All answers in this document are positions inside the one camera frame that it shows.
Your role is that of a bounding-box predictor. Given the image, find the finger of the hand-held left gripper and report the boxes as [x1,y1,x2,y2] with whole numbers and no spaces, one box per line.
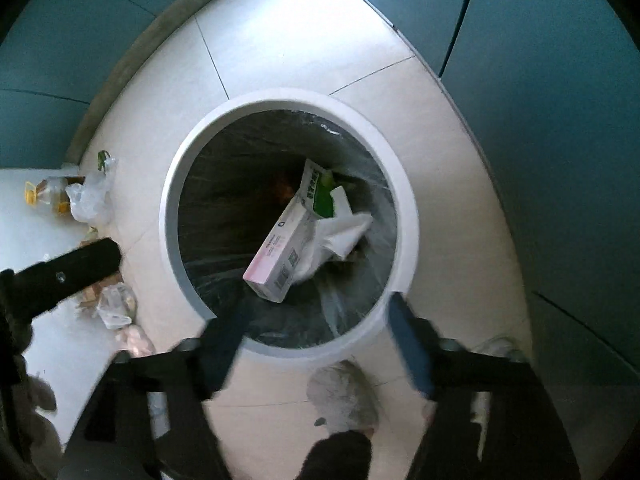
[12,238,123,318]

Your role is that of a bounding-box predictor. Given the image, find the white round trash bin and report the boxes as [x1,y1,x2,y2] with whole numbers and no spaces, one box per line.
[159,94,420,361]

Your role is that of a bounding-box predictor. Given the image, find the white tissue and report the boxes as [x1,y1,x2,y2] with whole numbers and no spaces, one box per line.
[295,186,374,286]

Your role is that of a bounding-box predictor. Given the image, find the blue kitchen cabinet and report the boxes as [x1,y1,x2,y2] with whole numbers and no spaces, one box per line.
[0,0,640,411]

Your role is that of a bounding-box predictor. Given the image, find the person's left forearm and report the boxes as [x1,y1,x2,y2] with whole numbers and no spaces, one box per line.
[20,372,60,461]

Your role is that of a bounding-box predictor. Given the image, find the green and white medicine box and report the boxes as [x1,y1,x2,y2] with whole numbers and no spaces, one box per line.
[297,158,351,221]

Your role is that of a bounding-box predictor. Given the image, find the white plastic bag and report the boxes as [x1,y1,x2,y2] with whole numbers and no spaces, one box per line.
[65,151,119,225]

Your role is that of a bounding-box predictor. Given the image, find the clear bin liner bag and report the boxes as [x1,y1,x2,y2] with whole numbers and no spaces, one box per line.
[177,110,398,346]

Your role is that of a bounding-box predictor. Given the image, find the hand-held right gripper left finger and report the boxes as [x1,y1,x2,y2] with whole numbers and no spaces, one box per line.
[62,296,253,480]

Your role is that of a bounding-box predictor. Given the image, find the cooking oil bottle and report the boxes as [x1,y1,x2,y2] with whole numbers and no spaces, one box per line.
[24,176,86,216]

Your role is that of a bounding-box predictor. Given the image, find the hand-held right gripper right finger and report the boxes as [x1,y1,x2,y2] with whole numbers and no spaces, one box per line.
[389,291,583,480]

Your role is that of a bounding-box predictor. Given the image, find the clear plastic bag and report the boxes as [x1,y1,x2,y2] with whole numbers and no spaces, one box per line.
[95,282,138,331]

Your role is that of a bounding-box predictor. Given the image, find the grey fuzzy slipper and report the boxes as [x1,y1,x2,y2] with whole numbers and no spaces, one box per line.
[470,337,517,362]
[306,360,381,433]

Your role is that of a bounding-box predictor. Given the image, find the person's dark trouser legs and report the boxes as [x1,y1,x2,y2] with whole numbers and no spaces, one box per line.
[305,430,373,480]

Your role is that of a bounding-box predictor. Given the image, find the long white cardboard box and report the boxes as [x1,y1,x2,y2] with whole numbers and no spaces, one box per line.
[242,195,321,304]

